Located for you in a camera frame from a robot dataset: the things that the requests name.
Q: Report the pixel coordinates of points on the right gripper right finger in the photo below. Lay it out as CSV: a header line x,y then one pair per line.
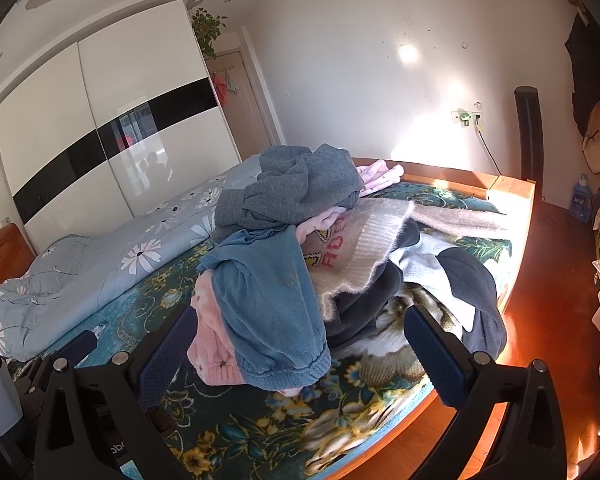
x,y
530,442

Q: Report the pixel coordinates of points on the white black sliding wardrobe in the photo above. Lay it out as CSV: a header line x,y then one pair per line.
x,y
112,127

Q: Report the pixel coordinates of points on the pink fleece garment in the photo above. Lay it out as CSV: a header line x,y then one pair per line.
x,y
212,352

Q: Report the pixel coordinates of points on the white knit sweater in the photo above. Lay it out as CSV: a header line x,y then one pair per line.
x,y
345,257

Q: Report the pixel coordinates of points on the green hanging plant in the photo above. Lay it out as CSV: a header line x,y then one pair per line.
x,y
207,28

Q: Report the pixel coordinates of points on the orange wooden headboard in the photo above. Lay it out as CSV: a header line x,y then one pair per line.
x,y
16,256

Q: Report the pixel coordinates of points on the blue detergent bottle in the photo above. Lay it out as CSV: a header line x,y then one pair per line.
x,y
580,206

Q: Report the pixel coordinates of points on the pale pink knit garment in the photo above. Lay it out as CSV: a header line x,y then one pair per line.
x,y
453,221

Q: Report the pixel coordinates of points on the wall power socket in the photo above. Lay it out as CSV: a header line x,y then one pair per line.
x,y
468,118

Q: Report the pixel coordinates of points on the dark navy garment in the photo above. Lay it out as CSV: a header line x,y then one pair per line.
x,y
422,269

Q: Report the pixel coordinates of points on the hanging dark clothes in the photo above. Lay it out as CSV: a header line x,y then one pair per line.
x,y
583,46

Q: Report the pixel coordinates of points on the blue sweatpants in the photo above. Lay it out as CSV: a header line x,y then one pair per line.
x,y
269,308

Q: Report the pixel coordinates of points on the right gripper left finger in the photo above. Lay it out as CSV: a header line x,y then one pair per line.
x,y
84,407

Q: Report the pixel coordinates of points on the grey sweatshirt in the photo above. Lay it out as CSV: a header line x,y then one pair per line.
x,y
295,184

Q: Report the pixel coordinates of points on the wooden door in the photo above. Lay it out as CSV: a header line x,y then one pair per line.
x,y
239,104

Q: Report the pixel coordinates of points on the light blue daisy duvet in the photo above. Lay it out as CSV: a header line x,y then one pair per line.
x,y
78,274

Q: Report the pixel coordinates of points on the blue floral bed blanket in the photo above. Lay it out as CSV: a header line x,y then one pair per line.
x,y
241,432

